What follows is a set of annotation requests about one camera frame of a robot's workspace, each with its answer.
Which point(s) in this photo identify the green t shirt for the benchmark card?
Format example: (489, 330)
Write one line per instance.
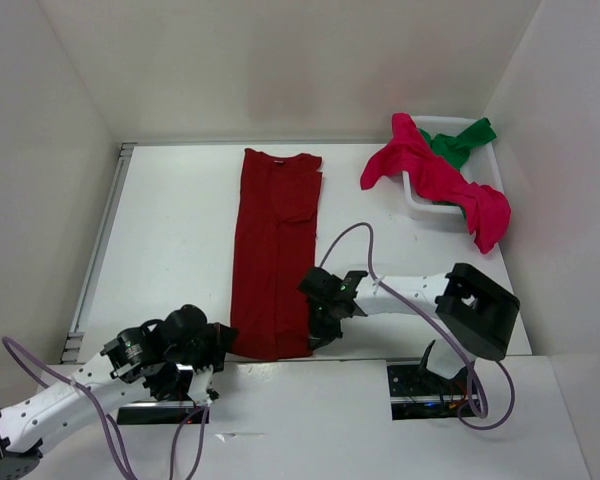
(456, 150)

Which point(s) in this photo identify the pink t shirt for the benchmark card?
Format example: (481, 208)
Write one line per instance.
(486, 210)

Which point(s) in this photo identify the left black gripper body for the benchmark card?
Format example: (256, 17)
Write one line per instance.
(203, 352)

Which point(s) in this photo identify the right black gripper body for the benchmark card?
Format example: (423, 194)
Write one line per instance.
(320, 311)

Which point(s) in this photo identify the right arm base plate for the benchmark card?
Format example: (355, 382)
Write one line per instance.
(417, 394)

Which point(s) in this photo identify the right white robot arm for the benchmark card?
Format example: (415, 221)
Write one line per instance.
(472, 314)

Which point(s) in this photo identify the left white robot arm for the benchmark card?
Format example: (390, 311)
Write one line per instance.
(33, 427)

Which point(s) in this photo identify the dark red t shirt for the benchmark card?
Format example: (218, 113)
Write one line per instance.
(274, 247)

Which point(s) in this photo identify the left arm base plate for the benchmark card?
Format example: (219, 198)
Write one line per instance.
(165, 410)

